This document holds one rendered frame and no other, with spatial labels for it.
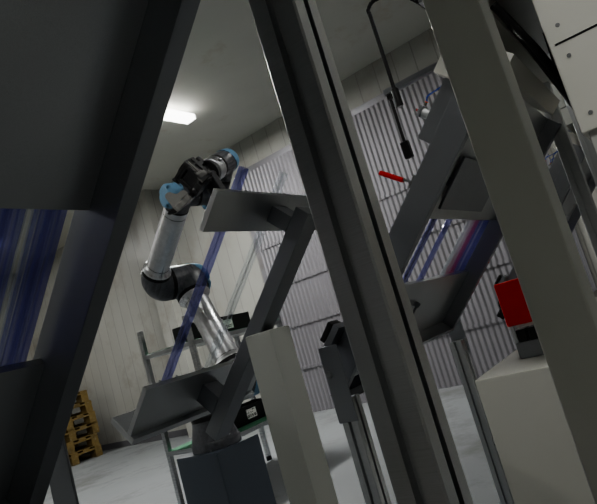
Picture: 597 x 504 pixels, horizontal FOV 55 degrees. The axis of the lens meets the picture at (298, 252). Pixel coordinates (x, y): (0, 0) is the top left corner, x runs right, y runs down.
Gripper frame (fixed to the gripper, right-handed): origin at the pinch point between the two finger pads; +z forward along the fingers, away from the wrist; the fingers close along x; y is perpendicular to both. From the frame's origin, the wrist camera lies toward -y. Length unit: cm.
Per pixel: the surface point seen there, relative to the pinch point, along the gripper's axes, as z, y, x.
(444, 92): 4, -32, 63
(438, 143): 11, -38, 56
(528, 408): 33, -82, 35
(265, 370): 50, -39, 15
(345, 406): 29, -61, 4
